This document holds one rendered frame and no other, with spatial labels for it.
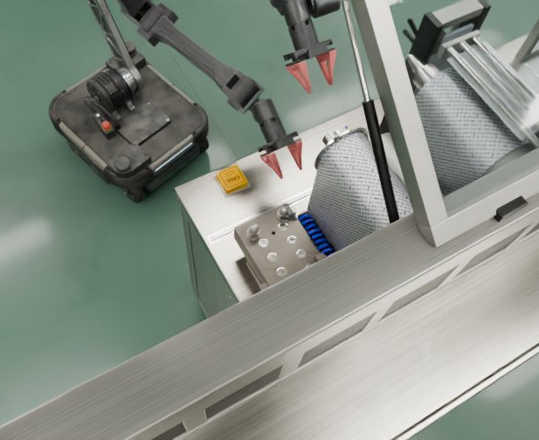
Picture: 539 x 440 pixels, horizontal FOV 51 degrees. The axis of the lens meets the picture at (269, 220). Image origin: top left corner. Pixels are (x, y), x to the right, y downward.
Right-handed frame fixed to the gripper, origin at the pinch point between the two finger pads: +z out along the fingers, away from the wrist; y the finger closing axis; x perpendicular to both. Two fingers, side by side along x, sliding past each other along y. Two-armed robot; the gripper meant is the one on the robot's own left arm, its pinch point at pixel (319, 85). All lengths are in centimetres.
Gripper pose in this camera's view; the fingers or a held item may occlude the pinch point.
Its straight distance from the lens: 134.5
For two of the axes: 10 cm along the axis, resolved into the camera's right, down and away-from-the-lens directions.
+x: 3.8, 1.4, -9.1
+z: 3.3, 9.0, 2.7
